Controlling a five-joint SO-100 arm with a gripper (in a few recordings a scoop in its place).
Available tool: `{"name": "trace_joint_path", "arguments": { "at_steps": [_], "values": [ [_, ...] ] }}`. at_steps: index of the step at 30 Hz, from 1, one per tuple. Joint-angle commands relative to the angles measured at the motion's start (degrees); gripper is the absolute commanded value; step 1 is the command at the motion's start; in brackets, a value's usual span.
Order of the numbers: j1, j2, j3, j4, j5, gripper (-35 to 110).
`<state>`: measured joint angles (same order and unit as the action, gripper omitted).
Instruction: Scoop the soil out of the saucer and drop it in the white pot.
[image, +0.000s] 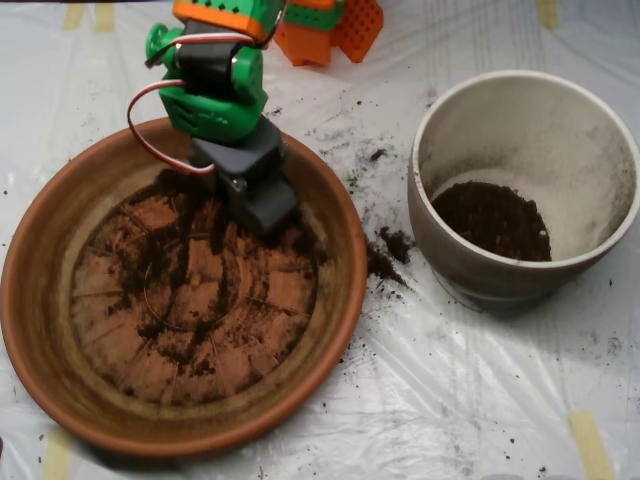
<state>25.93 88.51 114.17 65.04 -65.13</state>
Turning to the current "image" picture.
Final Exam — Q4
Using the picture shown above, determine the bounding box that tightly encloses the dark soil pile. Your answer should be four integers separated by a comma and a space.
107, 167, 329, 379

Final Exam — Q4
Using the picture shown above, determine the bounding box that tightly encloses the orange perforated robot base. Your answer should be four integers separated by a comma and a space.
273, 0, 385, 66

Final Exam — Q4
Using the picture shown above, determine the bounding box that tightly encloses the terracotta saucer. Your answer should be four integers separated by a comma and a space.
0, 113, 369, 461

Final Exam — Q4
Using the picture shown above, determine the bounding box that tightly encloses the white ceramic pot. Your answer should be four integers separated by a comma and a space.
407, 69, 640, 315

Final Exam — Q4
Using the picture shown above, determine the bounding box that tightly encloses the beige masking tape strip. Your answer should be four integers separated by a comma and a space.
537, 0, 561, 31
62, 3, 86, 32
568, 409, 616, 480
94, 3, 117, 34
42, 427, 76, 480

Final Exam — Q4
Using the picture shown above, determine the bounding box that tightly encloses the clear plastic sheet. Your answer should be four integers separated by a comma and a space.
0, 2, 640, 480

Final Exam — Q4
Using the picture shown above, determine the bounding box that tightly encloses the red white gripper servo cable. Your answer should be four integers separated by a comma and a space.
126, 79, 217, 176

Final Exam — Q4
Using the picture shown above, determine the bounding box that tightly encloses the red white wrist servo cable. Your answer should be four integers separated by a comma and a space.
145, 0, 287, 69

